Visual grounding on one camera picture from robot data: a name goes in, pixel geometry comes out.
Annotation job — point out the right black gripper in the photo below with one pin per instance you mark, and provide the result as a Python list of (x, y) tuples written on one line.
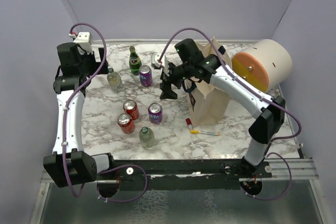
[(165, 86)]

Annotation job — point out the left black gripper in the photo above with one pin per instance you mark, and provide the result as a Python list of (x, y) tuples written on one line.
[(96, 64)]

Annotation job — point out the purple soda can front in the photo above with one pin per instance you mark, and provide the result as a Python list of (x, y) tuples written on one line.
[(155, 113)]

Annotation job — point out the purple soda can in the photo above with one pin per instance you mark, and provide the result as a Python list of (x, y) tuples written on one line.
[(155, 113), (145, 74)]

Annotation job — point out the green glass bottle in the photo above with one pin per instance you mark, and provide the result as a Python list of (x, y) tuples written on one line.
[(134, 61)]

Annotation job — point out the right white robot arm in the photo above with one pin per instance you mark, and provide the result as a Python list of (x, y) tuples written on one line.
[(267, 111)]

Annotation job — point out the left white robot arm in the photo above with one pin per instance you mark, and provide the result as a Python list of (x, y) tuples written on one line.
[(69, 164)]

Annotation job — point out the clear bottle rear left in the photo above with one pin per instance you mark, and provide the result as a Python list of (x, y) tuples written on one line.
[(114, 81)]

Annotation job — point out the clear bottle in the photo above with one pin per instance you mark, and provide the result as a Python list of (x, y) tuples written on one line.
[(114, 81), (146, 137)]

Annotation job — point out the red capped small tube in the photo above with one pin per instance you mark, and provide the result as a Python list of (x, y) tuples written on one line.
[(189, 123)]

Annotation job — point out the red soda can rear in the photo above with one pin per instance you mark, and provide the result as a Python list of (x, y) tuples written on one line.
[(131, 108)]

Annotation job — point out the red soda can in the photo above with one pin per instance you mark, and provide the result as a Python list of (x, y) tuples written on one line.
[(125, 122), (131, 108)]

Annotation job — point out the yellow white pen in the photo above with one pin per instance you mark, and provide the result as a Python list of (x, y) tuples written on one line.
[(204, 133)]

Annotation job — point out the clear bottle front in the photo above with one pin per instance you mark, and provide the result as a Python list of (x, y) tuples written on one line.
[(146, 137)]

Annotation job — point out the red soda can front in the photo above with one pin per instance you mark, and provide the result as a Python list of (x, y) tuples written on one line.
[(125, 122)]

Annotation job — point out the cream cylinder orange yellow face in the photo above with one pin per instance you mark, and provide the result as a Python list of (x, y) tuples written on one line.
[(264, 65)]

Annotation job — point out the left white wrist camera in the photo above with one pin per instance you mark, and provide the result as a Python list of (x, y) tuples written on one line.
[(84, 40)]

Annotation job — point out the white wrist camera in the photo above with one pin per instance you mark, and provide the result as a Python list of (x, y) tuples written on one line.
[(84, 40), (158, 62)]

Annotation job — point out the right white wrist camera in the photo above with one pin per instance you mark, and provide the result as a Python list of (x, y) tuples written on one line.
[(158, 62)]

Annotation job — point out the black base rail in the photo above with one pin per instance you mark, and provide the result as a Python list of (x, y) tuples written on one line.
[(182, 174)]

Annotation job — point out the aluminium frame rail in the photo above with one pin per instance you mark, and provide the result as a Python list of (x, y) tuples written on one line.
[(296, 168)]

